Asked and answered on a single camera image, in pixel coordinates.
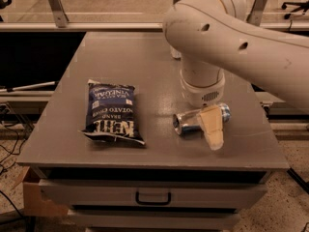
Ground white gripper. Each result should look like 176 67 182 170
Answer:
180 55 225 151

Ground red bull can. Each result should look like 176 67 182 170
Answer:
173 102 231 135

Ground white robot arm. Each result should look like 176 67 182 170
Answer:
162 0 309 150

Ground lying clear plastic bottle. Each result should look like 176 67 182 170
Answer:
170 47 182 60

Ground blue potato chip bag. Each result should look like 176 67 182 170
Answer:
82 79 145 145

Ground grey lower drawer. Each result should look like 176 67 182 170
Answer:
68 210 239 230

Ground grey drawer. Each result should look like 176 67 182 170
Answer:
40 180 267 210
68 210 239 230

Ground black office chair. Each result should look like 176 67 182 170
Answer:
281 0 309 19

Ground grey upper drawer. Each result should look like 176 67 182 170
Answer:
40 180 267 210

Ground brown cardboard box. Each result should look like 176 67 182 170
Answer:
21 167 68 218

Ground grey metal rod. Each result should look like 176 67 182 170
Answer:
0 81 59 93

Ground black drawer handle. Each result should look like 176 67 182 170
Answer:
135 191 172 206

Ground metal railing post right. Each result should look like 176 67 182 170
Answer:
247 0 267 26

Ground black floor cables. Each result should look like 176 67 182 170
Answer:
0 101 36 232

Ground metal railing post left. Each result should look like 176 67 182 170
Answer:
48 0 69 28

